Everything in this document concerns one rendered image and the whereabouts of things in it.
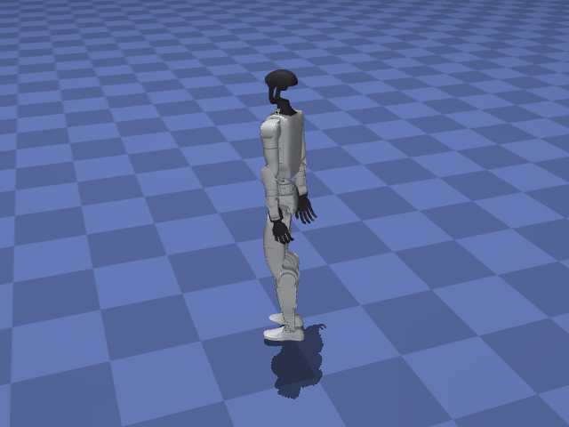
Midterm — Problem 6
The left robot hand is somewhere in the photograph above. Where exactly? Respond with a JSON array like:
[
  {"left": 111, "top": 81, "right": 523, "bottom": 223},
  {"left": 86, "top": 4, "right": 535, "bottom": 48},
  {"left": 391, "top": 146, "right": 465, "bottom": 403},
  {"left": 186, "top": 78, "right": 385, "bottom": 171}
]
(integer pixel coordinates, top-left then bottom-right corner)
[{"left": 268, "top": 207, "right": 294, "bottom": 244}]

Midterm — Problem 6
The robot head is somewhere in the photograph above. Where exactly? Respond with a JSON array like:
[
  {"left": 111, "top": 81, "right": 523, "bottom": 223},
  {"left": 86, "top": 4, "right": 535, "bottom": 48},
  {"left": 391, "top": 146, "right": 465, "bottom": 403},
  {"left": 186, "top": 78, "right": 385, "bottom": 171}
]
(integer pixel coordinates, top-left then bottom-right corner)
[{"left": 265, "top": 69, "right": 298, "bottom": 117}]

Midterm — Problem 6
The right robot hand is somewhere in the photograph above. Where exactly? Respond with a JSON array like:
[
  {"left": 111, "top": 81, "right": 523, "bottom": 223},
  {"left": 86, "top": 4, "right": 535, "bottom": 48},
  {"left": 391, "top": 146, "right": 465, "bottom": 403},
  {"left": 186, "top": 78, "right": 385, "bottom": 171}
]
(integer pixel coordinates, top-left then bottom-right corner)
[{"left": 295, "top": 188, "right": 317, "bottom": 224}]

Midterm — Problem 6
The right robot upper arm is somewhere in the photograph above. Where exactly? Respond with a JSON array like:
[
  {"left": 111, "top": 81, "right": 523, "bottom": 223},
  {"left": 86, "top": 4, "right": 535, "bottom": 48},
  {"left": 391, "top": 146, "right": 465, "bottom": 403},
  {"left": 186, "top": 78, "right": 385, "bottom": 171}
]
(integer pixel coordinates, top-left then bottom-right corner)
[{"left": 298, "top": 110, "right": 306, "bottom": 161}]

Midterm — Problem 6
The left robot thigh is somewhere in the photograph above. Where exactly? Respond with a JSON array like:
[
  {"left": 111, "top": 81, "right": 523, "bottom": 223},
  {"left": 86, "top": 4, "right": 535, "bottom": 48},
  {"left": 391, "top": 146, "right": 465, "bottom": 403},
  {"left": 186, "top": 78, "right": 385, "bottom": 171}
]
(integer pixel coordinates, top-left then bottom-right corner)
[{"left": 263, "top": 204, "right": 298, "bottom": 284}]

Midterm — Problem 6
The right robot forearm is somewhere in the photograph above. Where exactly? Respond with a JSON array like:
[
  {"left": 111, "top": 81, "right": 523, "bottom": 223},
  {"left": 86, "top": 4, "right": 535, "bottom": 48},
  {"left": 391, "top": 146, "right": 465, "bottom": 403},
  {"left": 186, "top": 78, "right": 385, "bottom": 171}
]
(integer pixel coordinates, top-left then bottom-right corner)
[{"left": 293, "top": 158, "right": 307, "bottom": 196}]

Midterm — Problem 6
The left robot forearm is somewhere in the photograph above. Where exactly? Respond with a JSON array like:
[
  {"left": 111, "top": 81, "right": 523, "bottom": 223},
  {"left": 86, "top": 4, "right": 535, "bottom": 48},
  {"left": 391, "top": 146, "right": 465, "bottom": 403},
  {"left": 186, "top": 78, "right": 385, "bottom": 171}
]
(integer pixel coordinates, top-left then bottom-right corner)
[{"left": 260, "top": 167, "right": 280, "bottom": 219}]

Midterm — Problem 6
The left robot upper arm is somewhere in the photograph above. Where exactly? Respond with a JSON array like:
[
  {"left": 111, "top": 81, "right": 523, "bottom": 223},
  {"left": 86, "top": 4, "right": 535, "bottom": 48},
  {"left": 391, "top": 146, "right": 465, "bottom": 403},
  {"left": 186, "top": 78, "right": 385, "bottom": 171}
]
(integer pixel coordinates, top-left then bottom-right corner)
[{"left": 260, "top": 119, "right": 281, "bottom": 177}]

